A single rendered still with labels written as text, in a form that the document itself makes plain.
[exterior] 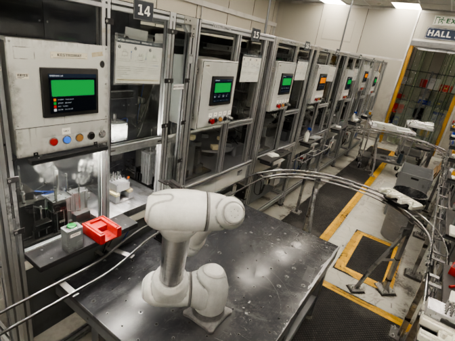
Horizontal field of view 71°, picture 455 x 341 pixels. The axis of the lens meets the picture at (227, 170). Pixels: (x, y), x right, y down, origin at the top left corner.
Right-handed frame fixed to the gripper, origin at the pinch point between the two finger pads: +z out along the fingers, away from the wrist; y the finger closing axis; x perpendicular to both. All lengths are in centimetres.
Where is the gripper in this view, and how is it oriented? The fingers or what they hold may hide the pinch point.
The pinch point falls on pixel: (162, 188)
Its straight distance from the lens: 180.2
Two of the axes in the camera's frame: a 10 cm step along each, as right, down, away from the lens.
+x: -5.6, 2.3, -7.9
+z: -8.1, -3.2, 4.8
